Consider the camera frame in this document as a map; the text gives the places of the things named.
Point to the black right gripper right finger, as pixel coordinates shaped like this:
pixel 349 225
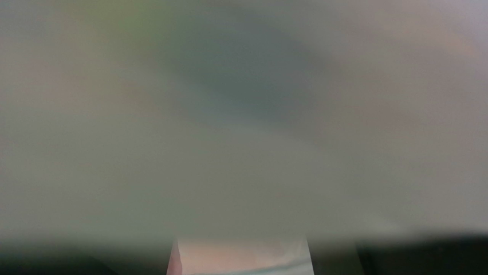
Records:
pixel 442 254

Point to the light blue plastic bag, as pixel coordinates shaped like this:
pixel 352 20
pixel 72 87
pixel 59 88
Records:
pixel 133 122

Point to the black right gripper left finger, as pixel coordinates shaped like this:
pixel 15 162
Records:
pixel 29 257

